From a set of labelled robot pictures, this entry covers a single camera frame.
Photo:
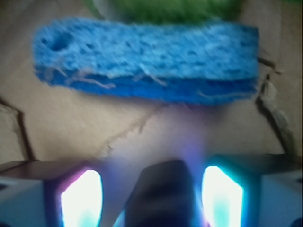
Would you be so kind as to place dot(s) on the gripper left finger with light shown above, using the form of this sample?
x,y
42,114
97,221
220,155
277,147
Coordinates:
x,y
50,194

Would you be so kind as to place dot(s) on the blue sponge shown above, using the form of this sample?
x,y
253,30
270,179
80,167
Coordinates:
x,y
209,64

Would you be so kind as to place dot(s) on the green plush toy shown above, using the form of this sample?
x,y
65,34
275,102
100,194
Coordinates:
x,y
164,11

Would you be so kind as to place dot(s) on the black rectangular box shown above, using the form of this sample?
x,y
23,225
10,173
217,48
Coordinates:
x,y
164,195

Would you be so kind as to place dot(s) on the brown paper bin with tape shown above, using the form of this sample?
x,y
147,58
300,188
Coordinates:
x,y
61,123

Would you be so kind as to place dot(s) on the gripper right finger with light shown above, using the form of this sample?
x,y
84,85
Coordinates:
x,y
259,190

